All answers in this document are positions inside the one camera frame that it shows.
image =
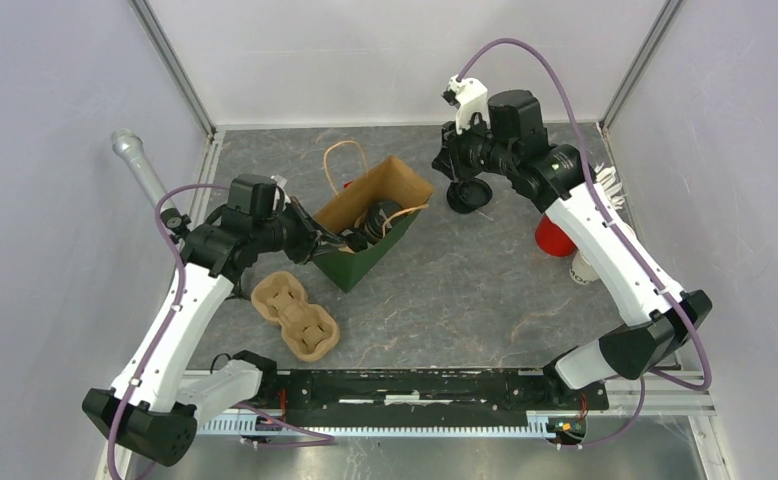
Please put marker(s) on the stack of white paper cups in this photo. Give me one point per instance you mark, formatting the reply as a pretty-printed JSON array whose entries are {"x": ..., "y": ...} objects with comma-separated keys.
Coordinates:
[{"x": 581, "y": 271}]

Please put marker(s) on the black coffee cup lid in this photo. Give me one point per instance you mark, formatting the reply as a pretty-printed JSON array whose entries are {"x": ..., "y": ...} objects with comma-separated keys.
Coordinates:
[{"x": 375, "y": 217}]

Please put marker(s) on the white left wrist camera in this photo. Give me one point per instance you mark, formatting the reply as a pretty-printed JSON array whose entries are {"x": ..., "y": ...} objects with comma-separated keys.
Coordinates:
[{"x": 281, "y": 196}]

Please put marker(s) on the brown cardboard cup carrier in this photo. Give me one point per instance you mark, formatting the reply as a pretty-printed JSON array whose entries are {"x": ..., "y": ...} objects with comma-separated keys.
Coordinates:
[{"x": 307, "y": 329}]

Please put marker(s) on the green paper bag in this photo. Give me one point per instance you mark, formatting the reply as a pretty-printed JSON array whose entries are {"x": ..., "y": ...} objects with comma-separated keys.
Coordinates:
[{"x": 392, "y": 179}]

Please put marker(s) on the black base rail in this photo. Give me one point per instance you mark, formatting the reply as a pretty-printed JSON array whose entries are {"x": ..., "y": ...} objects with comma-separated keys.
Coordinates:
[{"x": 419, "y": 398}]

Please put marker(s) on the stack of black lids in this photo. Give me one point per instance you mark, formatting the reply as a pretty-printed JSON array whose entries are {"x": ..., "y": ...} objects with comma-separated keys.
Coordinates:
[{"x": 468, "y": 196}]

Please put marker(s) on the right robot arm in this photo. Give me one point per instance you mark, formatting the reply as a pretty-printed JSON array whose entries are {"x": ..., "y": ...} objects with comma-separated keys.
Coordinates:
[{"x": 504, "y": 134}]

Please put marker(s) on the silver microphone on stand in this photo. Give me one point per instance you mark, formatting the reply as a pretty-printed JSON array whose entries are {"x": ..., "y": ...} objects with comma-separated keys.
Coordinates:
[{"x": 129, "y": 148}]

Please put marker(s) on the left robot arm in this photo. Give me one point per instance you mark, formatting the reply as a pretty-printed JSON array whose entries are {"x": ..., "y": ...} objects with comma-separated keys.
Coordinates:
[{"x": 146, "y": 409}]

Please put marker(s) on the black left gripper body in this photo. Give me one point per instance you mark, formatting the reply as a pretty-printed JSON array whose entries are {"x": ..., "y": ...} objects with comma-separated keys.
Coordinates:
[{"x": 299, "y": 236}]

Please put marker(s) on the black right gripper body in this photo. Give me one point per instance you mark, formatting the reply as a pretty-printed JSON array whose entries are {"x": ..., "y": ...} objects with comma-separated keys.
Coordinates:
[{"x": 471, "y": 152}]

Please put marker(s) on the red plastic cup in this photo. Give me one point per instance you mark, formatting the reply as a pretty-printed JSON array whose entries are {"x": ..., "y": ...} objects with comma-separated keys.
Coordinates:
[{"x": 552, "y": 240}]

